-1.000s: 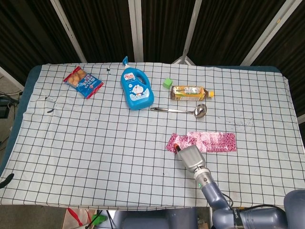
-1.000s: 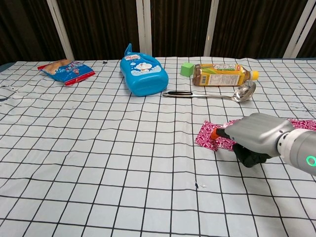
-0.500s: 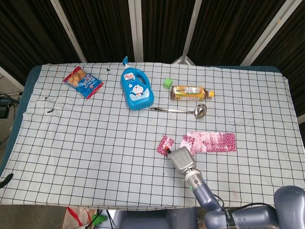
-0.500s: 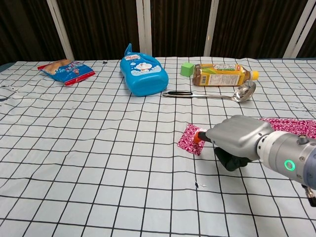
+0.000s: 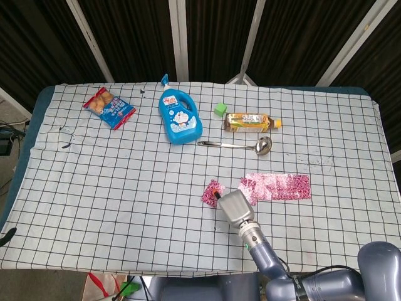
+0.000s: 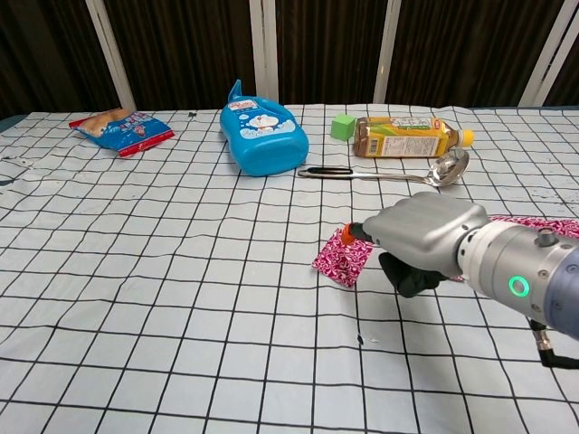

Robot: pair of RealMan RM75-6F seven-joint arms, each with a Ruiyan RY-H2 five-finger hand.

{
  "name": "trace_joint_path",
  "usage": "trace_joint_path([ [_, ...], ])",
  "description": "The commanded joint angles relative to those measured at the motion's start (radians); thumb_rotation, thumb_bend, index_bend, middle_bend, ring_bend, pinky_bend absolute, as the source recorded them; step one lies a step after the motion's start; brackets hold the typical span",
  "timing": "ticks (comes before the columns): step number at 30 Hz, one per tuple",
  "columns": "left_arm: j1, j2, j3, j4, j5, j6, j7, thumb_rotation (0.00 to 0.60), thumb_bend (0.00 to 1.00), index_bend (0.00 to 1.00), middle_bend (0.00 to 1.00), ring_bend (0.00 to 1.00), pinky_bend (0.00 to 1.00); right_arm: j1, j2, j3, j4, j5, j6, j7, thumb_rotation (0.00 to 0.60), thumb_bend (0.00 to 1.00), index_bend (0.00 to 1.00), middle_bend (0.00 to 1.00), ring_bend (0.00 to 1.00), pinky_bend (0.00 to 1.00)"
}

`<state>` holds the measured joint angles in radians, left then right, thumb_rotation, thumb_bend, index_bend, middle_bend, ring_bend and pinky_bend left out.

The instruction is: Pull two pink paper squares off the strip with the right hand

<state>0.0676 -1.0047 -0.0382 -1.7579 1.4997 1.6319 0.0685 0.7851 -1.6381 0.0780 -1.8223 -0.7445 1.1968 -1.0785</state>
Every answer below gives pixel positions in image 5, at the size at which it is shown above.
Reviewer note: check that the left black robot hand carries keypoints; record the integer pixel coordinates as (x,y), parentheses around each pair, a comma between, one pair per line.
(7,237)

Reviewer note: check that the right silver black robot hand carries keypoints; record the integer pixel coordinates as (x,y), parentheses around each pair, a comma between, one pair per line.
(235,208)

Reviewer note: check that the pink patterned packet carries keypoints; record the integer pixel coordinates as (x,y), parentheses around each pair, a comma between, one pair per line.
(207,199)
(248,187)

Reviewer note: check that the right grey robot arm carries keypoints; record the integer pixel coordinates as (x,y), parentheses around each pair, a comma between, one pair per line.
(269,254)

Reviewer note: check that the steel ladle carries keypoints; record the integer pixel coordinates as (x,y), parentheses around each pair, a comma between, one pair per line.
(263,146)

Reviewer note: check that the yellow label tea bottle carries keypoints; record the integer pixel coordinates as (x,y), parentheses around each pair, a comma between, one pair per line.
(247,123)

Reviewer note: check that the blue grey stool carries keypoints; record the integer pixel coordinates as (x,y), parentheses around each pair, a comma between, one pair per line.
(203,290)

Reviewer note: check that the green cube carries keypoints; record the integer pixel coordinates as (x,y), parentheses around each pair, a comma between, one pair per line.
(220,109)

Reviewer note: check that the blue detergent bottle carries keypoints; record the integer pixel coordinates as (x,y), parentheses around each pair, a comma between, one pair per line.
(181,122)

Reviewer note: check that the red white bag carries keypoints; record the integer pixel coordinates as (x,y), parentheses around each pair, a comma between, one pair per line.
(97,287)

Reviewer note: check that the white black checked tablecloth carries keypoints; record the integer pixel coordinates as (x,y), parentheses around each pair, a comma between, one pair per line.
(125,188)

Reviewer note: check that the green plastic object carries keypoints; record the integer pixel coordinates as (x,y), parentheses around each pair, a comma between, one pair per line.
(130,288)

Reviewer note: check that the red blue snack bag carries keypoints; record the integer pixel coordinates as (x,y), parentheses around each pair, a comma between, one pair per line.
(109,108)

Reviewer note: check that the white frame bar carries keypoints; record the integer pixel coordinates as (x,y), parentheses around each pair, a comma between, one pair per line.
(12,98)

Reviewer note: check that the white screen frame post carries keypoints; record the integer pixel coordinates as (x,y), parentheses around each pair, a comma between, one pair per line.
(352,40)
(178,40)
(250,37)
(91,42)

